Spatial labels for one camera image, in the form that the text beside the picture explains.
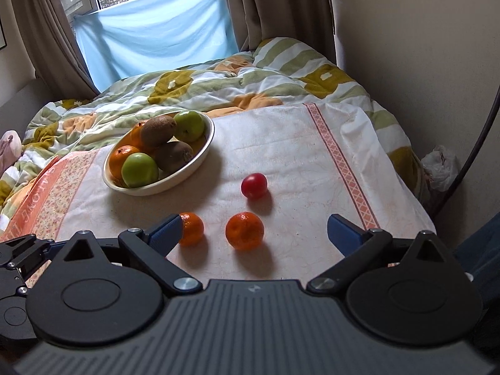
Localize brown kiwi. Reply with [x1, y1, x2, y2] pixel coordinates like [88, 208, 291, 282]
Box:
[140, 115, 177, 149]
[150, 141, 195, 173]

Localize grey bed frame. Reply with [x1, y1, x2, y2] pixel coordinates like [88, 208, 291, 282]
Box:
[0, 78, 53, 141]

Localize light blue cloth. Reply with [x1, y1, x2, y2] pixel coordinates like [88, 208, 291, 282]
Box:
[73, 0, 240, 92]

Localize green and yellow floral quilt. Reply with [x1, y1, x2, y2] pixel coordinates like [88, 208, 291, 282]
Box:
[0, 37, 430, 235]

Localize white patterned tablecloth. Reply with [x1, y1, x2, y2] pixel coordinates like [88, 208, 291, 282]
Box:
[0, 103, 436, 282]

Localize cream bowl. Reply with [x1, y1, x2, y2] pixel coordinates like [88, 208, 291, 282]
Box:
[102, 110, 215, 197]

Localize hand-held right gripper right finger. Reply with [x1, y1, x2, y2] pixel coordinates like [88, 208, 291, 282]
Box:
[307, 213, 456, 293]

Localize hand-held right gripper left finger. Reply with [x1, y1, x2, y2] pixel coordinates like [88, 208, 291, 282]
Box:
[51, 213, 204, 297]

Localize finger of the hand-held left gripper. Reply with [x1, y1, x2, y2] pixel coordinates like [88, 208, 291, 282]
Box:
[0, 235, 54, 278]

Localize green apple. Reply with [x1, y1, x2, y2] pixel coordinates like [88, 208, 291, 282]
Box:
[173, 110, 206, 143]
[121, 152, 159, 188]

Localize white plastic bag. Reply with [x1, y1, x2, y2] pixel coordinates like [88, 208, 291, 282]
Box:
[422, 145, 459, 192]

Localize red cherry tomato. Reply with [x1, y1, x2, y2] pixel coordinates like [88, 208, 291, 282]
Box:
[241, 172, 269, 200]

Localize brown curtain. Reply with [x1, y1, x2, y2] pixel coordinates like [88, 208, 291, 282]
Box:
[8, 0, 102, 100]
[217, 0, 340, 67]

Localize person's blue pants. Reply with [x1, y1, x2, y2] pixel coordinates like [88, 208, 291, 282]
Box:
[453, 211, 500, 305]

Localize pink plush toy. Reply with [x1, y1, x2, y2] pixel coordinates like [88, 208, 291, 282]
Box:
[0, 131, 22, 174]

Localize small mandarin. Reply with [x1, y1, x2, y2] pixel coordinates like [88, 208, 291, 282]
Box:
[177, 212, 205, 248]
[225, 212, 265, 251]

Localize orange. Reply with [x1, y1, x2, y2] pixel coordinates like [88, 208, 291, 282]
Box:
[108, 145, 141, 180]
[129, 122, 146, 151]

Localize black cable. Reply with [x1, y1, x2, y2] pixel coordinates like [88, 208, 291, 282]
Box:
[430, 86, 500, 215]

